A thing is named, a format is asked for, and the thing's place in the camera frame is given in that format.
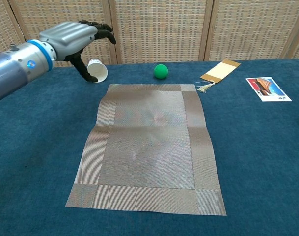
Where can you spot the white paper cup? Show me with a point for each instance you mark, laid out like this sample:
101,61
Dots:
99,70

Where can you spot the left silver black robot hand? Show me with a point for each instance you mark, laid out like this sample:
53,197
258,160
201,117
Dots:
68,39

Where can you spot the gray woven placemat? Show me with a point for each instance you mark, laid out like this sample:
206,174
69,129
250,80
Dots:
149,147

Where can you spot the left blue-gray robot arm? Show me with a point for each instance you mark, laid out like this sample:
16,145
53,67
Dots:
14,71

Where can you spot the beige brown tasselled bookmark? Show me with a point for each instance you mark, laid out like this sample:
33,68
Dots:
221,71

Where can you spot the red blue picture postcard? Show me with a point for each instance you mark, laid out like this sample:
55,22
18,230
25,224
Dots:
268,88

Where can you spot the green ball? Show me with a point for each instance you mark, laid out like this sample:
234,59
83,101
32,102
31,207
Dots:
161,71

